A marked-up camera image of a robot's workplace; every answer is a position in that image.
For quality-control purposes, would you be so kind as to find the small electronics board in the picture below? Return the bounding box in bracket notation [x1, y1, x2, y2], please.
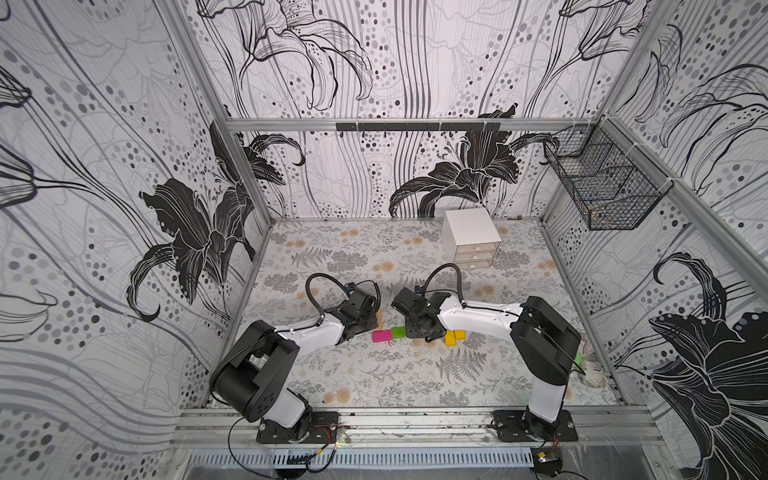
[531, 448, 563, 479]

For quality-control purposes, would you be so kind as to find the black wall bar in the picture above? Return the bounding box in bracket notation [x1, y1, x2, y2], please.
[335, 121, 501, 132]

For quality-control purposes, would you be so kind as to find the green building block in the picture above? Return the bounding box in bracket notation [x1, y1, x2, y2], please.
[390, 327, 406, 339]

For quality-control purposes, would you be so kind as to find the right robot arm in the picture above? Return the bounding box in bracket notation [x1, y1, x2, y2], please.
[391, 288, 582, 436]

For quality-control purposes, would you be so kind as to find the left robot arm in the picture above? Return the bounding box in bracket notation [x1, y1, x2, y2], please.
[209, 280, 382, 436]

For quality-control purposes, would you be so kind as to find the wooden building block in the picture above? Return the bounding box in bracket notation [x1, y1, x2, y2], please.
[374, 310, 383, 331]

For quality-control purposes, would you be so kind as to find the pink building block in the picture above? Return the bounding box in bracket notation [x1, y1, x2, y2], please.
[372, 330, 393, 343]

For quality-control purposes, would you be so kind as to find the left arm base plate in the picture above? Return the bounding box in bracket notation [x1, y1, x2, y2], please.
[256, 411, 340, 445]

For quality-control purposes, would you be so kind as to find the white drawer cabinet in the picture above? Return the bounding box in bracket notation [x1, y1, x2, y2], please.
[441, 208, 501, 270]

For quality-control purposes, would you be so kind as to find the crumpled white cloth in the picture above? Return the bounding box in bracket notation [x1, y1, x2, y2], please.
[579, 340, 608, 389]

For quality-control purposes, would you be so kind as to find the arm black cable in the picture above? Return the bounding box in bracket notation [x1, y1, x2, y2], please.
[419, 262, 466, 304]
[304, 272, 352, 322]

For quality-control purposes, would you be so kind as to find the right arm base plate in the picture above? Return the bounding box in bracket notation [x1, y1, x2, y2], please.
[490, 409, 579, 443]

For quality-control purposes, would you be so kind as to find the black wire basket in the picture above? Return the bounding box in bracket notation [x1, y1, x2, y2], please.
[543, 122, 672, 231]

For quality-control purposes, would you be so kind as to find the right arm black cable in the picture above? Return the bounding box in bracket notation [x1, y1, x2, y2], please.
[419, 262, 466, 304]

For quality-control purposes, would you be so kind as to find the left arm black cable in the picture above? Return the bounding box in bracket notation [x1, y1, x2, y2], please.
[304, 272, 352, 322]

